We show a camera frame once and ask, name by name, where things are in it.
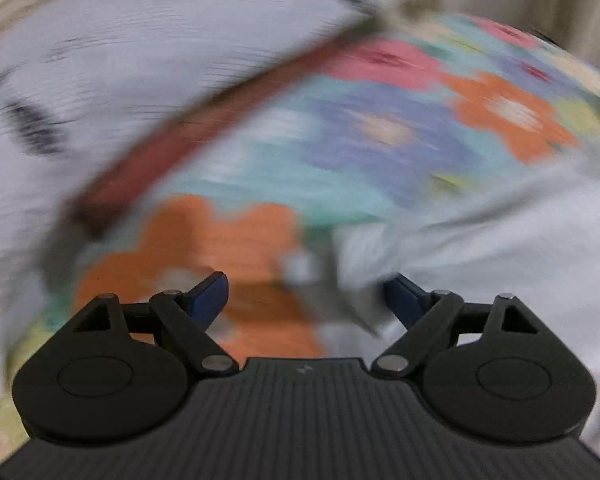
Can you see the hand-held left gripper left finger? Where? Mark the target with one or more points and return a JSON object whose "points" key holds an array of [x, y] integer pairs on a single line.
{"points": [[209, 300]]}

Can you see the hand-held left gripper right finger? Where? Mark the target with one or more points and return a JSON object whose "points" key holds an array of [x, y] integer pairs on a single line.
{"points": [[402, 301]]}

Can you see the light grey garment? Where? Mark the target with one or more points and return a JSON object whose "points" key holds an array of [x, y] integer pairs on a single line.
{"points": [[475, 255]]}

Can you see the floral printed blanket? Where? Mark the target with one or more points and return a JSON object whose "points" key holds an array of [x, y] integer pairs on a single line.
{"points": [[300, 170]]}

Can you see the white bedsheet with black marks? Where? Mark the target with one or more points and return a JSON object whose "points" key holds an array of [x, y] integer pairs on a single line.
{"points": [[130, 75]]}

